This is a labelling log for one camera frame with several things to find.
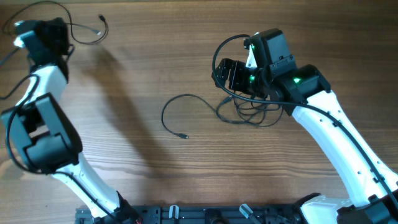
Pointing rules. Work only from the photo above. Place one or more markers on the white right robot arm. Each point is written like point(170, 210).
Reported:
point(271, 76)

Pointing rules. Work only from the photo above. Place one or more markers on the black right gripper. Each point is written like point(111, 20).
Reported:
point(239, 68)

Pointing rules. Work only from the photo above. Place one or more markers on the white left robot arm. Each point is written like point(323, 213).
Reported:
point(39, 137)

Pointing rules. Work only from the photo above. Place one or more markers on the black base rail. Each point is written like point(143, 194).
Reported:
point(266, 214)

